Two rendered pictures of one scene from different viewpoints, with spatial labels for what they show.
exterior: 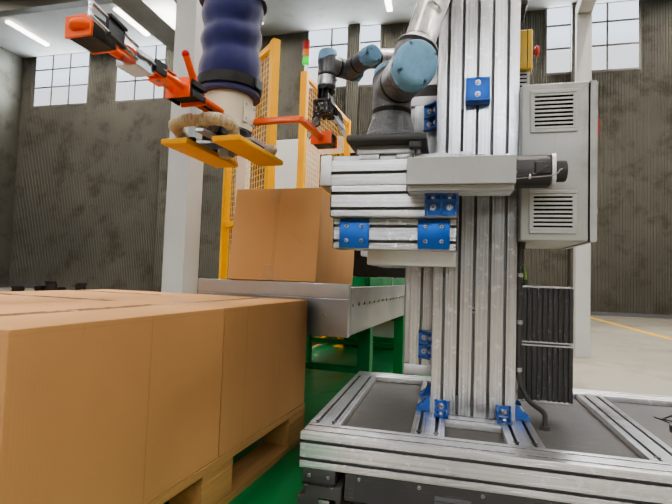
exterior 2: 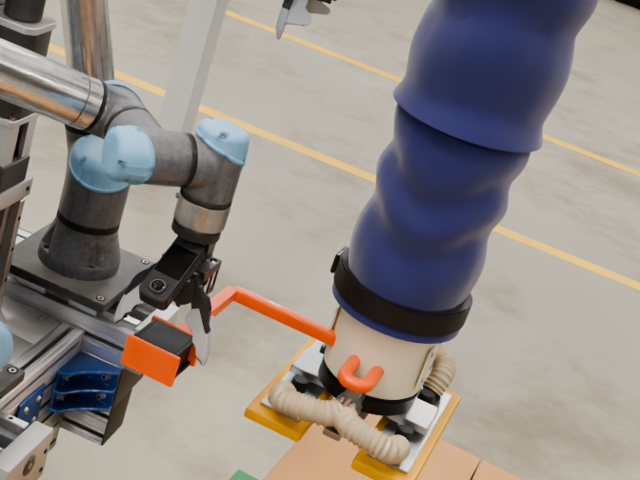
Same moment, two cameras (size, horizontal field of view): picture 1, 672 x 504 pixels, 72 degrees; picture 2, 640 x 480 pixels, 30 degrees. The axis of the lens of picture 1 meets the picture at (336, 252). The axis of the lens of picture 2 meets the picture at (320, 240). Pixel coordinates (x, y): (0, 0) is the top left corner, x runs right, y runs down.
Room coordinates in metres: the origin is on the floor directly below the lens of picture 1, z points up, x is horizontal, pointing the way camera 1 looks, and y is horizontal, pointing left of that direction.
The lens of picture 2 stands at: (3.36, 0.12, 2.10)
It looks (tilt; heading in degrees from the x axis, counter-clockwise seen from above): 24 degrees down; 176
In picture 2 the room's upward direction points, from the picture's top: 19 degrees clockwise
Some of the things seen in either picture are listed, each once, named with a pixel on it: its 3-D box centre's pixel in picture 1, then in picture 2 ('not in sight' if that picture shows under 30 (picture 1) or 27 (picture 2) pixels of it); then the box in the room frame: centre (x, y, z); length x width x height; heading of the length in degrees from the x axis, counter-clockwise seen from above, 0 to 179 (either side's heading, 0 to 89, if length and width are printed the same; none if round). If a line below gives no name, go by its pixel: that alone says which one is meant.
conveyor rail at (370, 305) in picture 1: (399, 300); not in sight; (2.96, -0.42, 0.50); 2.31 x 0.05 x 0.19; 161
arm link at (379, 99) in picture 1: (392, 89); (97, 179); (1.36, -0.15, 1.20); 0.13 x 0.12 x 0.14; 12
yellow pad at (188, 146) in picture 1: (203, 150); (411, 422); (1.65, 0.49, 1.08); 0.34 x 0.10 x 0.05; 163
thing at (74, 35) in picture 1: (92, 34); not in sight; (1.05, 0.58, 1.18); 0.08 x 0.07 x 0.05; 163
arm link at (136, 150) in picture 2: (350, 69); (144, 150); (1.85, -0.04, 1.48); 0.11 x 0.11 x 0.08; 31
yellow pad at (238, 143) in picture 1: (250, 147); (310, 374); (1.59, 0.31, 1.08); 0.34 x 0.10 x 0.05; 163
